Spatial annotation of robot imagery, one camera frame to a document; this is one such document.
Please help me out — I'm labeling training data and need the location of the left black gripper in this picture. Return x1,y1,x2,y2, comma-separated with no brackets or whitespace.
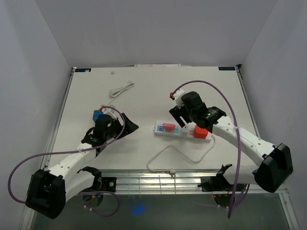
104,113,138,140

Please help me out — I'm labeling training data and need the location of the white charger block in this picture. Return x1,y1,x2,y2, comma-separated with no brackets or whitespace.
181,124,189,135

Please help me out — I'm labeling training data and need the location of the white multicolour power strip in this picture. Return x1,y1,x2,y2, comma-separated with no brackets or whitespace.
153,120,213,142

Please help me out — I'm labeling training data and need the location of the pink plug adapter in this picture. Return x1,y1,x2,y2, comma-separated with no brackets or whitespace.
162,123,176,132

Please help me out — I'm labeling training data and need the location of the red cube socket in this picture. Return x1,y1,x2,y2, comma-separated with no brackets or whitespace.
193,125,209,139

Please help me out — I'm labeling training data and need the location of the blue cube plug adapter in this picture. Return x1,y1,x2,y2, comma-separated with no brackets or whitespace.
93,110,103,122

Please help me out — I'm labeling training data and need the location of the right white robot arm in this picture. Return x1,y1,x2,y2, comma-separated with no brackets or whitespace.
169,89,293,193

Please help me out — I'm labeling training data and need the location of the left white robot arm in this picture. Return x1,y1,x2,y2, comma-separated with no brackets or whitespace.
25,112,139,219

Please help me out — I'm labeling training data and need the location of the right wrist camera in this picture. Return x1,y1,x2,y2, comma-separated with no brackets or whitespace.
169,89,185,107

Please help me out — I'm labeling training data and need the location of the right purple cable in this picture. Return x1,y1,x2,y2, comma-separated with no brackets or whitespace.
172,80,250,219

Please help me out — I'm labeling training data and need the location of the purple cable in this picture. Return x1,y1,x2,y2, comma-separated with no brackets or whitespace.
8,105,126,218
172,80,250,219

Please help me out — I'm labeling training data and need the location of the white coiled cable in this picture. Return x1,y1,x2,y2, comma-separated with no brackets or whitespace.
109,80,135,99

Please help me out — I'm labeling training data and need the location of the white power strip cable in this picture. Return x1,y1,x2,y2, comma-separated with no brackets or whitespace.
146,134,216,178

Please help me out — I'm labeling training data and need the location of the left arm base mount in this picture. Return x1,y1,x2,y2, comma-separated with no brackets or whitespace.
78,166,117,192

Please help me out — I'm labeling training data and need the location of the aluminium frame rail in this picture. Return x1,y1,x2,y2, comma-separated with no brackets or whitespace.
27,169,288,196

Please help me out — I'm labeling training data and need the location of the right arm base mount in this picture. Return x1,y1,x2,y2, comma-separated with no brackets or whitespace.
197,164,233,192

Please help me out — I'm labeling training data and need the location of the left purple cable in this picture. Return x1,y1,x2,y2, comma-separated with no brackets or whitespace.
8,105,126,218

